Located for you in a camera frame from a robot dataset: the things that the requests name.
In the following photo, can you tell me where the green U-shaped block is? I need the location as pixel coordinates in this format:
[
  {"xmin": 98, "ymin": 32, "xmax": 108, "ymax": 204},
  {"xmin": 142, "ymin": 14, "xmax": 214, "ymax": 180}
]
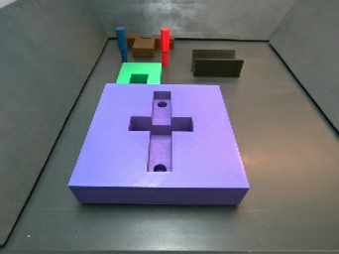
[{"xmin": 116, "ymin": 63, "xmax": 162, "ymax": 84}]

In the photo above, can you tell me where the purple board with cross slot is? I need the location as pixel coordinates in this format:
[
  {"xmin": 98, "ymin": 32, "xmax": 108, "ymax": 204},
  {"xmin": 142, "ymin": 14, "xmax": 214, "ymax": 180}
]
[{"xmin": 70, "ymin": 83, "xmax": 250, "ymax": 205}]

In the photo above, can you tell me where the brown cross-shaped block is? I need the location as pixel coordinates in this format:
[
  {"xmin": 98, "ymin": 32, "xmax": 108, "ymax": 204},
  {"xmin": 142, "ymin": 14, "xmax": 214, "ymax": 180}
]
[{"xmin": 127, "ymin": 34, "xmax": 162, "ymax": 58}]

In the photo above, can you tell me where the red peg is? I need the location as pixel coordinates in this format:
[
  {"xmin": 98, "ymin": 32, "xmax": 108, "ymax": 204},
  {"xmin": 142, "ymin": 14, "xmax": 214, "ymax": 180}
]
[{"xmin": 160, "ymin": 27, "xmax": 171, "ymax": 67}]

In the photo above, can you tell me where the blue peg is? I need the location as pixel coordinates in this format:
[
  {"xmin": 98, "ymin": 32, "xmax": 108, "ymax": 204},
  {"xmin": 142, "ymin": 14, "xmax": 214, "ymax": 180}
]
[{"xmin": 115, "ymin": 27, "xmax": 128, "ymax": 63}]

